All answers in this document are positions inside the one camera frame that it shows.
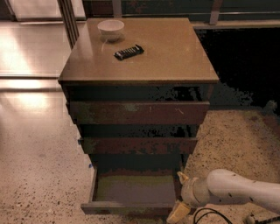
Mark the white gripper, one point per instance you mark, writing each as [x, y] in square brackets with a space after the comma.
[188, 191]

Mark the brown drawer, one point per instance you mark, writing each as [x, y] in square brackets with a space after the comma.
[143, 112]
[138, 145]
[133, 193]

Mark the white power strip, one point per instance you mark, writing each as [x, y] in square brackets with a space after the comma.
[262, 219]

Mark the white bowl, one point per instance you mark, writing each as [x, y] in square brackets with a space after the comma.
[111, 30]

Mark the brown wooden drawer cabinet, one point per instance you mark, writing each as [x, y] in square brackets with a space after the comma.
[173, 68]

